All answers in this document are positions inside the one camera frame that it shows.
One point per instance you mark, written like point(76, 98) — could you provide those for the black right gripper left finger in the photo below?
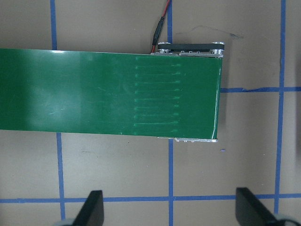
point(92, 212)

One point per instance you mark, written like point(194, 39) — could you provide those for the green conveyor belt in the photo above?
point(173, 93)

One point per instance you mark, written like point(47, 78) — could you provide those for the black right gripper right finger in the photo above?
point(249, 211)

